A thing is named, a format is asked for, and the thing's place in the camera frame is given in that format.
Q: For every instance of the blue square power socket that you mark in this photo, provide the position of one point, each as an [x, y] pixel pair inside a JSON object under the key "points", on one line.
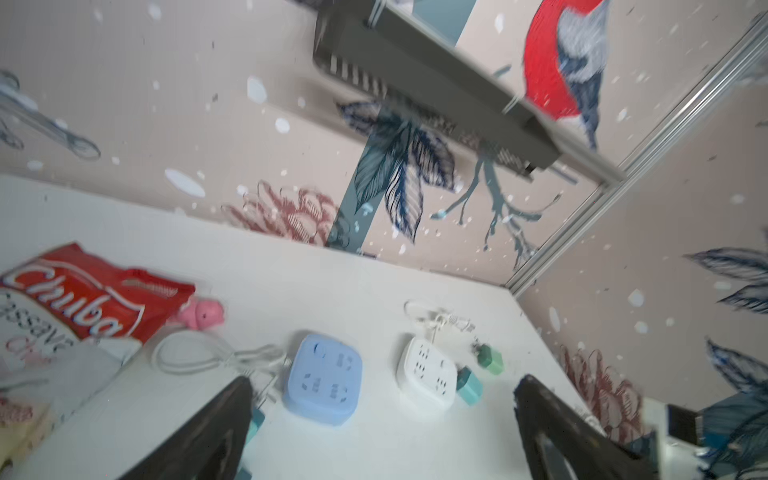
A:
{"points": [[324, 381]]}

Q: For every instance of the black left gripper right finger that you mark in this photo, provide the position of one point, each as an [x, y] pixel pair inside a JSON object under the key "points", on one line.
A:
{"points": [[559, 444]]}

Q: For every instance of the teal charger plug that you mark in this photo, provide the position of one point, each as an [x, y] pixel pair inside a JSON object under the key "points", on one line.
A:
{"points": [[469, 387], [243, 474]]}

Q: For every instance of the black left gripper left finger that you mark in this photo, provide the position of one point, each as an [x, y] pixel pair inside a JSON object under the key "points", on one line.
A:
{"points": [[209, 445]]}

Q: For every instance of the red chips bag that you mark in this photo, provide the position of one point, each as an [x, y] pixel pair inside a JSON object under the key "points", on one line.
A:
{"points": [[69, 322]]}

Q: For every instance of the pink pig toy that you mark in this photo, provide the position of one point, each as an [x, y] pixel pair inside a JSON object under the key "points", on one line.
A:
{"points": [[201, 314]]}

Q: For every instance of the black wall basket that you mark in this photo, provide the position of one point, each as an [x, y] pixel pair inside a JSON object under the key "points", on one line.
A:
{"points": [[379, 50]]}

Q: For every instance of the green charger plug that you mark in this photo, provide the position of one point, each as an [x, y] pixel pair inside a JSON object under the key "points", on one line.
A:
{"points": [[489, 358], [261, 406]]}

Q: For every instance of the white square power socket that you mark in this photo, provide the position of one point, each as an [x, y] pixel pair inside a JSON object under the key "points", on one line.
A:
{"points": [[426, 376]]}

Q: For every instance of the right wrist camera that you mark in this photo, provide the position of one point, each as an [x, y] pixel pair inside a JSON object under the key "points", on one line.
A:
{"points": [[671, 431]]}

